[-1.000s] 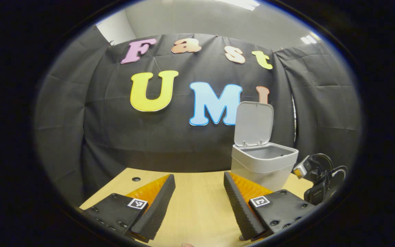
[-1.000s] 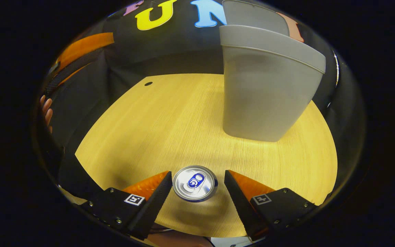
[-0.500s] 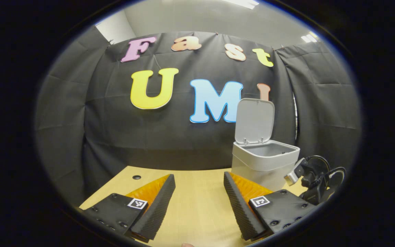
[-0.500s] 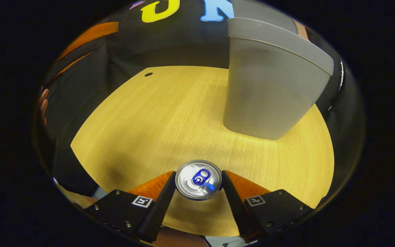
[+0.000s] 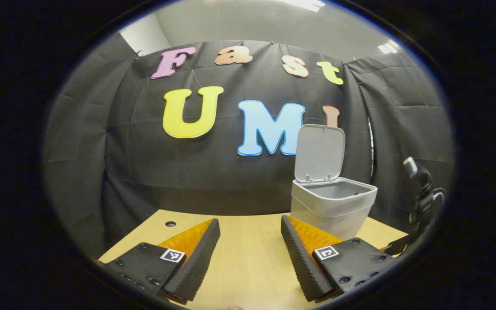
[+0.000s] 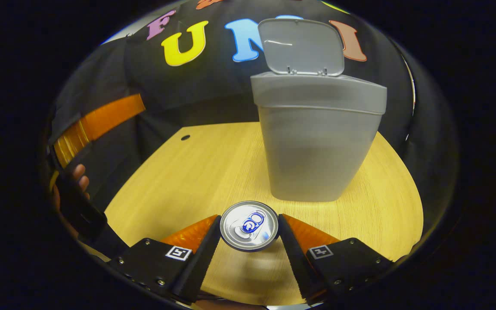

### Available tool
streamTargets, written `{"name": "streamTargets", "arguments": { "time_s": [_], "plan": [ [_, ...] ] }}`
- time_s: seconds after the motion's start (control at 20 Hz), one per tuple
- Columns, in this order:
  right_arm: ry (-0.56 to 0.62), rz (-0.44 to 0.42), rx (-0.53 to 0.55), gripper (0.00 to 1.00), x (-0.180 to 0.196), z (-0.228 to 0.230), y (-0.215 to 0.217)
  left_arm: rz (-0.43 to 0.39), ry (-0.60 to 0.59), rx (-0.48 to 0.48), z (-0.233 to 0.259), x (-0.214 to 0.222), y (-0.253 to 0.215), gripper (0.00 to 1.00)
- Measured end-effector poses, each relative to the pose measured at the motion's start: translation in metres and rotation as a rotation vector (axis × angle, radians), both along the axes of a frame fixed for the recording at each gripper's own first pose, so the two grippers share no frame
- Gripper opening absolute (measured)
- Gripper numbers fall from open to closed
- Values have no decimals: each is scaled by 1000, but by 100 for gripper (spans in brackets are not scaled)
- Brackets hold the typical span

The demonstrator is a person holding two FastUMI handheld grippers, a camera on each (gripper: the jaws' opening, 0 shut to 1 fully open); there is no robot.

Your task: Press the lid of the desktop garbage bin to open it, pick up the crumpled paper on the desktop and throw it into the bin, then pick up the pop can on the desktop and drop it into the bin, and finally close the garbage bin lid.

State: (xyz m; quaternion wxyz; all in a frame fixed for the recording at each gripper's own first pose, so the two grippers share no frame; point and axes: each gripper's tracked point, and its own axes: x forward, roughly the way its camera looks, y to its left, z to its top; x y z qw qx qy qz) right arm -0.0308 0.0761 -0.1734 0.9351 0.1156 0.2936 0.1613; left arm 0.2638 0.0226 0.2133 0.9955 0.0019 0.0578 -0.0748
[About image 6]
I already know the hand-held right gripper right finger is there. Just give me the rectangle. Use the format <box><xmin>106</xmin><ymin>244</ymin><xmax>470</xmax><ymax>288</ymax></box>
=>
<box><xmin>278</xmin><ymin>214</ymin><xmax>396</xmax><ymax>304</ymax></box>

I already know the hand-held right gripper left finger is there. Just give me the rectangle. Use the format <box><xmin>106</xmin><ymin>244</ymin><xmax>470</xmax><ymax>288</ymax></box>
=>
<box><xmin>109</xmin><ymin>214</ymin><xmax>222</xmax><ymax>304</ymax></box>

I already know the silver pop can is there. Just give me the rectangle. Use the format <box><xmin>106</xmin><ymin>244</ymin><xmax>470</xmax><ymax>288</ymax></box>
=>
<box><xmin>220</xmin><ymin>201</ymin><xmax>279</xmax><ymax>252</ymax></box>

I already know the grey desktop garbage bin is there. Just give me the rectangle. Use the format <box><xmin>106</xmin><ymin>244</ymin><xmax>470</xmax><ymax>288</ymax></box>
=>
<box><xmin>250</xmin><ymin>18</ymin><xmax>388</xmax><ymax>202</ymax></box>

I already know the wooden desktop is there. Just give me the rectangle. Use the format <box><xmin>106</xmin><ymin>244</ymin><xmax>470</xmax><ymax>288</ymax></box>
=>
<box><xmin>104</xmin><ymin>121</ymin><xmax>424</xmax><ymax>307</ymax></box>

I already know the black backdrop cloth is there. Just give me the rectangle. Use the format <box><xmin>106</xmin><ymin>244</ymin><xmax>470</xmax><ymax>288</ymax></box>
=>
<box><xmin>48</xmin><ymin>0</ymin><xmax>459</xmax><ymax>216</ymax></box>

